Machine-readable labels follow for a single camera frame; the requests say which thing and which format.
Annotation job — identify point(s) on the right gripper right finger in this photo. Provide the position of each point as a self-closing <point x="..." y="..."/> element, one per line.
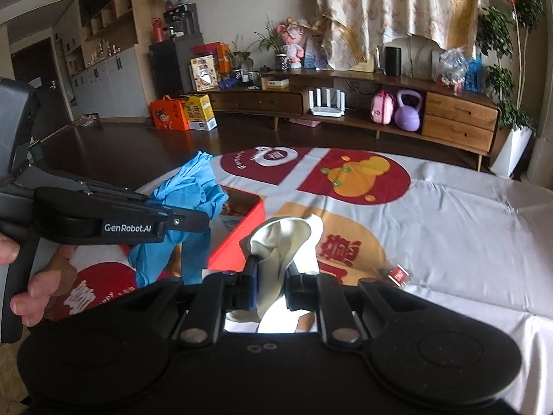
<point x="323" y="295"/>

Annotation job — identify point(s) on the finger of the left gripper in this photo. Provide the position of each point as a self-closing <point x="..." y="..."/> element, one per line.
<point x="188" y="220"/>

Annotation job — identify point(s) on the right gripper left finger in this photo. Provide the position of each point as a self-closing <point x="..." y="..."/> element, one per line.
<point x="218" y="294"/>

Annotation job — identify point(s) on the blue rubber glove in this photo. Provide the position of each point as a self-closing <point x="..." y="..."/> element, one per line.
<point x="195" y="199"/>

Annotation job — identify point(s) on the white cloth glove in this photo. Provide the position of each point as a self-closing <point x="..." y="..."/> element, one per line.
<point x="280" y="244"/>

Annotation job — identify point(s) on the person's left hand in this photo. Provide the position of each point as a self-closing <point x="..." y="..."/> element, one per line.
<point x="54" y="280"/>

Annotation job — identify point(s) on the red metal tin box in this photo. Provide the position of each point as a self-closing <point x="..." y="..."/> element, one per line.
<point x="241" y="214"/>

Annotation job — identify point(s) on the small red wrapped candy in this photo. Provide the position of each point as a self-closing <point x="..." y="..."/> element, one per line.
<point x="394" y="274"/>

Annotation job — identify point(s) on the yellow carton box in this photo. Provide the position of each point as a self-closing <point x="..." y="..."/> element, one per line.
<point x="200" y="114"/>

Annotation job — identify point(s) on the orange gift bag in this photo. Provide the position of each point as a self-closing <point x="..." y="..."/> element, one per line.
<point x="169" y="114"/>

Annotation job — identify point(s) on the white cereal box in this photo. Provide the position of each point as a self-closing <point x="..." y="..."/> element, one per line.
<point x="204" y="73"/>

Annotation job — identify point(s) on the black mini fridge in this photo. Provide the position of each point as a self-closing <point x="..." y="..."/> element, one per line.
<point x="169" y="61"/>

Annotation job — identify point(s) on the white wifi router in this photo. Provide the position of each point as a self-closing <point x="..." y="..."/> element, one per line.
<point x="327" y="102"/>

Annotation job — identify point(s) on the purple kettlebell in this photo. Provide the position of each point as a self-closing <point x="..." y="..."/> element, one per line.
<point x="407" y="117"/>

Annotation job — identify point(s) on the wooden tv cabinet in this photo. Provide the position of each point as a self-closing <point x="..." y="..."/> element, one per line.
<point x="463" y="120"/>

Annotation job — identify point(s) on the pink plush doll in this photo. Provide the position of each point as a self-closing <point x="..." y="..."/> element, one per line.
<point x="291" y="34"/>

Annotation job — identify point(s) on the black smart speaker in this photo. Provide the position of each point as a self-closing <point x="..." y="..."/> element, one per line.
<point x="392" y="61"/>

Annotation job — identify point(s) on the floral yellow curtain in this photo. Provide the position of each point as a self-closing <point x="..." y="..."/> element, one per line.
<point x="353" y="29"/>

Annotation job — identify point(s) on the green potted tree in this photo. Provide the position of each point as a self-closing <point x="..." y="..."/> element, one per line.
<point x="503" y="31"/>

